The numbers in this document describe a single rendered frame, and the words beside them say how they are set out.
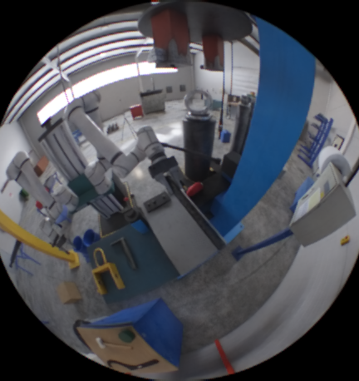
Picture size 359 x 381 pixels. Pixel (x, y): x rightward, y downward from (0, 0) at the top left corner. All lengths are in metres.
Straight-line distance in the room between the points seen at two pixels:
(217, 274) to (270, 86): 1.79
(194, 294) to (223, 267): 0.57
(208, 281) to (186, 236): 1.29
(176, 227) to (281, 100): 0.60
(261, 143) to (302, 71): 0.29
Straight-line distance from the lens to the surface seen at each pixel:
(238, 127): 2.00
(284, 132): 0.38
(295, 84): 0.38
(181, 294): 1.73
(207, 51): 0.89
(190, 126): 0.66
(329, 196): 0.64
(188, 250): 0.48
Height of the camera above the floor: 1.67
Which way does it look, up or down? 52 degrees down
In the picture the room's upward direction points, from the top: 6 degrees counter-clockwise
